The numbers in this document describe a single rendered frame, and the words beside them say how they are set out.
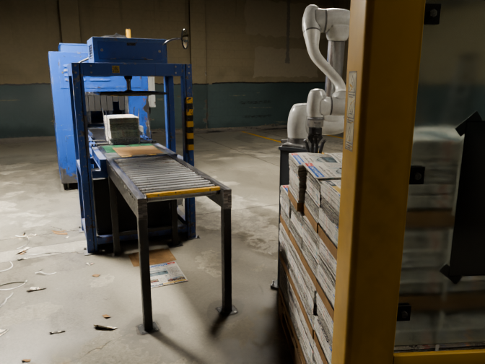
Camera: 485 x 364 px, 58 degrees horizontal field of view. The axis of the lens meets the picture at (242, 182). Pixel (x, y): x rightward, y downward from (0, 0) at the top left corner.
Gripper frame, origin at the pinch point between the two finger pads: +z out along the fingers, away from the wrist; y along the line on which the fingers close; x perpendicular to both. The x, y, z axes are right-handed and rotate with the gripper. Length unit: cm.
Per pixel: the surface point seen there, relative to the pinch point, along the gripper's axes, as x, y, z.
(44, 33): 810, -416, -143
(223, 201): 5, -52, 23
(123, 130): 193, -142, 3
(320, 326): -93, -18, 47
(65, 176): 325, -244, 77
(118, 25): 863, -263, -167
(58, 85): 326, -242, -38
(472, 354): -176, -14, 2
